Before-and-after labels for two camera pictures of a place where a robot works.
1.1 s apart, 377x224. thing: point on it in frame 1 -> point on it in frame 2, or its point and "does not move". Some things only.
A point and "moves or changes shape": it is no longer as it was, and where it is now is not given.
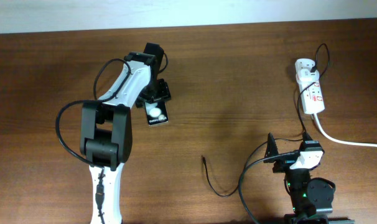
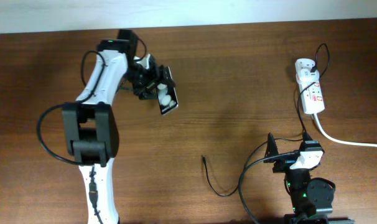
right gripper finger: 306,137 does not move
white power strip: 312,96 does not move
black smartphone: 156,112 moves or changes shape
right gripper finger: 271,150 does not move
